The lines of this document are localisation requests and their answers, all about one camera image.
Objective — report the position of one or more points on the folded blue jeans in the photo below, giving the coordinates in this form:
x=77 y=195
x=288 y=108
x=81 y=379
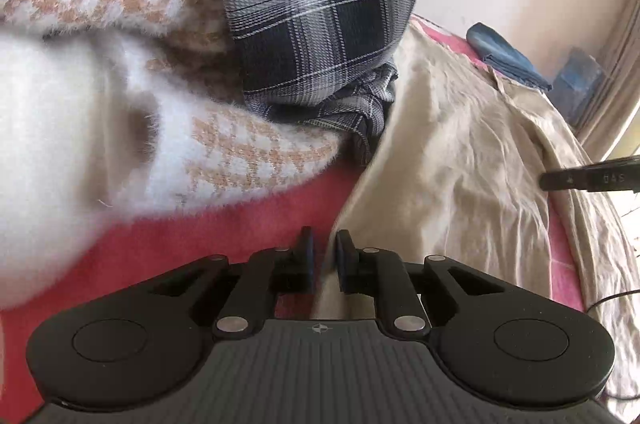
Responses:
x=505 y=54

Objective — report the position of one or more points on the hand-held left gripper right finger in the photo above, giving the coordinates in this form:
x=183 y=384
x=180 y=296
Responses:
x=344 y=256

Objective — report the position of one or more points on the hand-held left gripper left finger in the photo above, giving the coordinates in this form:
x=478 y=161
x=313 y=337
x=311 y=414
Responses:
x=306 y=256

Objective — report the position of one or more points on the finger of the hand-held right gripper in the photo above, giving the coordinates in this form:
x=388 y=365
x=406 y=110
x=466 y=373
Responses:
x=565 y=180

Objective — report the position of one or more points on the fluffy beige houndstooth sweater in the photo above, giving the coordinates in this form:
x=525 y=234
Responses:
x=100 y=104

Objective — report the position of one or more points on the pink floral blanket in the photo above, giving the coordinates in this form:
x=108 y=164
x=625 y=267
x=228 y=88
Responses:
x=200 y=234

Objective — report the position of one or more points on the blue box by wall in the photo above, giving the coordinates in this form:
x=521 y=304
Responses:
x=577 y=84

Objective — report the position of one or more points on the grey-brown curtain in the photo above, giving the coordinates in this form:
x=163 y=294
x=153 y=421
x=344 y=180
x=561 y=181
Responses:
x=617 y=79

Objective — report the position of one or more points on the beige pants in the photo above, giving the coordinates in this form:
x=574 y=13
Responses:
x=465 y=164

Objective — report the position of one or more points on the black white plaid shirt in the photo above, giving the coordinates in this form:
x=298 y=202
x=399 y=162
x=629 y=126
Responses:
x=310 y=14

